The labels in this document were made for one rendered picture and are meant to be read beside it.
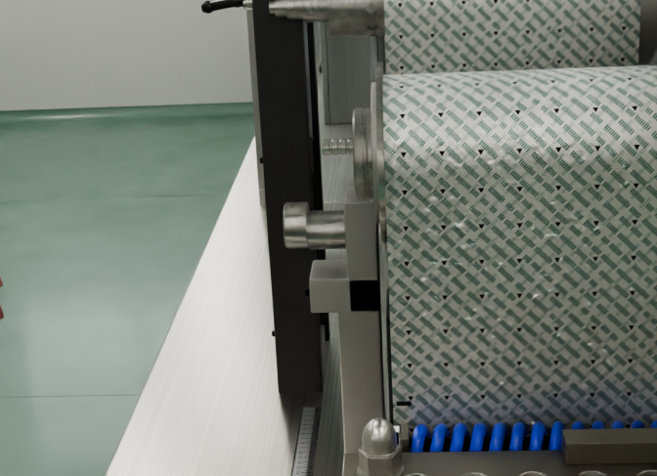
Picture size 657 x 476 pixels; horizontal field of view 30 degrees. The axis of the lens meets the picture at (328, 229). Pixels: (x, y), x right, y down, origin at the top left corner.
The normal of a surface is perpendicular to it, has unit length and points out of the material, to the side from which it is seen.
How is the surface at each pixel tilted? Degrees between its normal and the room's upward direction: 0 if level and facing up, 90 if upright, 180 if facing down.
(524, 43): 92
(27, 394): 0
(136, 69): 90
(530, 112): 51
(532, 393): 90
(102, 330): 0
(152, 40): 90
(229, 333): 0
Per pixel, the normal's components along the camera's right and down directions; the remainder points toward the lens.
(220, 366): -0.05, -0.95
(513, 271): -0.05, 0.33
